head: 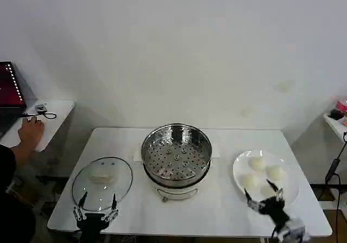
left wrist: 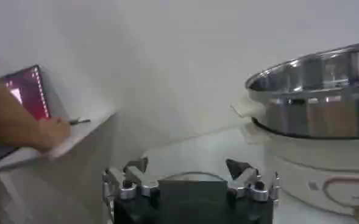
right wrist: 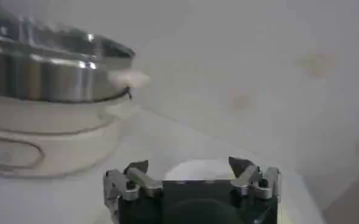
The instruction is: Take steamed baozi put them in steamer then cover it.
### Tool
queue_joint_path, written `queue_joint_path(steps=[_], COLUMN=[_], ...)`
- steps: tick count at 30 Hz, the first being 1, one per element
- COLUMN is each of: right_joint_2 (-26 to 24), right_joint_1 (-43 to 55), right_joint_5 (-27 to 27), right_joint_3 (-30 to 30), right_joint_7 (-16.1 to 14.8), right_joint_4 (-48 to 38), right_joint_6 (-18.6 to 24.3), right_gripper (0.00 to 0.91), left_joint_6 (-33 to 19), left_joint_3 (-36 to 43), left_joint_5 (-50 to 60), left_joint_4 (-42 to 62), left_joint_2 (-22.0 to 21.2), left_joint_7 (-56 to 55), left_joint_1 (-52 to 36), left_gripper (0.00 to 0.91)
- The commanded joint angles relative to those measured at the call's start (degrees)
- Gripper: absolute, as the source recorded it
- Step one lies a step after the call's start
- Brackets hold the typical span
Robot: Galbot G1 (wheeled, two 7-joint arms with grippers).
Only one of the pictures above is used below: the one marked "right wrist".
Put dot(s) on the white steamed bun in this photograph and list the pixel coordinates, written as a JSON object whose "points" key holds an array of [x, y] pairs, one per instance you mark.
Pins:
{"points": [[199, 170]]}

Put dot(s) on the white steamer base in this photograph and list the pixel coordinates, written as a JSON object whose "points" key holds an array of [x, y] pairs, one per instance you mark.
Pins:
{"points": [[54, 140]]}

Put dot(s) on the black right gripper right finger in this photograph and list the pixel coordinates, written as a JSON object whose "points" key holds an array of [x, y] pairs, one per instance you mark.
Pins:
{"points": [[247, 179]]}

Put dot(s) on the steel steamer pot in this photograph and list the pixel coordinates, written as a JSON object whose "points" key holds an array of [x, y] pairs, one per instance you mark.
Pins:
{"points": [[54, 76]]}

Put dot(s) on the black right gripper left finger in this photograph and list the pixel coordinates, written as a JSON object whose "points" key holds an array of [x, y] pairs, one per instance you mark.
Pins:
{"points": [[142, 181]]}

